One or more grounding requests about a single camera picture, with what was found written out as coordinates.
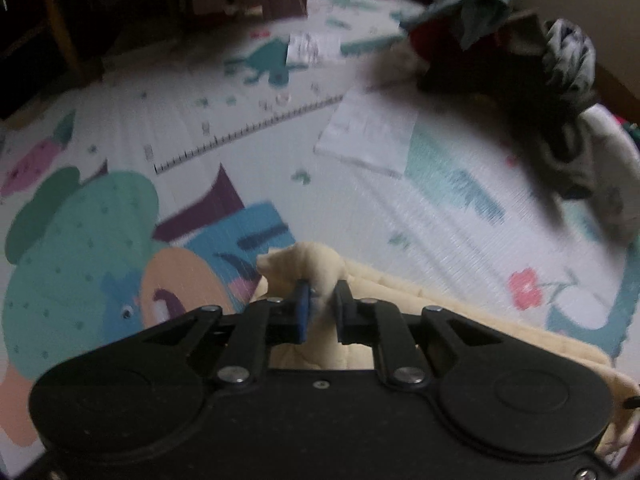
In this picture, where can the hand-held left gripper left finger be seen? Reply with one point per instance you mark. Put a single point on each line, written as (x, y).
(301, 312)

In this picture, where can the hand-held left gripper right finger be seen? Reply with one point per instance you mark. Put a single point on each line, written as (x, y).
(342, 312)

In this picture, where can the cream quilted garment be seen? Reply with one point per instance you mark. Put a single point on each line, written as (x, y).
(320, 265)

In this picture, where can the cartoon printed play mat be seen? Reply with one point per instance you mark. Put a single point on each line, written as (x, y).
(350, 220)

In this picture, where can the flat white paper sheet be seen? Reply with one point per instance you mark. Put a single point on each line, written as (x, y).
(370, 130)

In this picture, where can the crumpled white paper sheet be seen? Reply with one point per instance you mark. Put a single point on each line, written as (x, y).
(310, 49)

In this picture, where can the dark grey garment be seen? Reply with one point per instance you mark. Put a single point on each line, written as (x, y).
(520, 90)

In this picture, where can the red garment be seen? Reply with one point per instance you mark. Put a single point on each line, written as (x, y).
(440, 45)

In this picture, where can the white patterned garment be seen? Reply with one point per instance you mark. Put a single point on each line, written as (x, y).
(610, 175)

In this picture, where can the blue denim garment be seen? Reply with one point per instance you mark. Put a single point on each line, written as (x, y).
(475, 10)

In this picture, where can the light blue-grey garment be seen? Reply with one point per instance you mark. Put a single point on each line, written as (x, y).
(570, 60)

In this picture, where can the wooden chair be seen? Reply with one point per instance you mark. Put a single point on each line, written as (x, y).
(57, 20)

